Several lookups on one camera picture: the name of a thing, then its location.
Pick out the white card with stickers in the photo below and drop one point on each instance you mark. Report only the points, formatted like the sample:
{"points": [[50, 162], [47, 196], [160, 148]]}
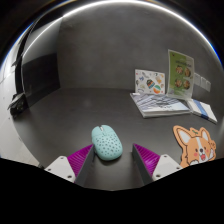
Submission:
{"points": [[149, 81]]}

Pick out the grey striped book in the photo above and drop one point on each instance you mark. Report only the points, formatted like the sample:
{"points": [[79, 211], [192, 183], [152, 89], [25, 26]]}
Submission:
{"points": [[158, 105]]}

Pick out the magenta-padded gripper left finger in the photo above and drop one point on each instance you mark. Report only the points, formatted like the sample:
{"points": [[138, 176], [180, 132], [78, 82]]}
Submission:
{"points": [[60, 166]]}

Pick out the green standing poster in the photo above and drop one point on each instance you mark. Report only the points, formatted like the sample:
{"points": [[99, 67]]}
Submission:
{"points": [[180, 75]]}

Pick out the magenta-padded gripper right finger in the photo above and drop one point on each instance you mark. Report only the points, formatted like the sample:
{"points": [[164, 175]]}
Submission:
{"points": [[165, 165]]}

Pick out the orange corgi-shaped mouse pad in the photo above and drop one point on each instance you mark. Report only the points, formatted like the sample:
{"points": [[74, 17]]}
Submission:
{"points": [[195, 146]]}

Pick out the white and blue book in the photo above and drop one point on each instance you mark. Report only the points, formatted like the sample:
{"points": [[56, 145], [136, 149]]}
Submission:
{"points": [[203, 110]]}

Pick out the mint green spotted computer mouse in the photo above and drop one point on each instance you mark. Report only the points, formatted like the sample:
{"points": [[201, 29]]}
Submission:
{"points": [[106, 143]]}

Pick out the dark flat panel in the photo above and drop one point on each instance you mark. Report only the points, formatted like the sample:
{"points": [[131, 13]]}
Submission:
{"points": [[40, 80]]}

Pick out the black device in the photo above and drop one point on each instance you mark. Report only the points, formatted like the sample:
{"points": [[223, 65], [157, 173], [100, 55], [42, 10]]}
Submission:
{"points": [[17, 105]]}

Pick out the white wall switch plates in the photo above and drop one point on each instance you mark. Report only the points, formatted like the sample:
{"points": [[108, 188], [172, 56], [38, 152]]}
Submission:
{"points": [[203, 82]]}

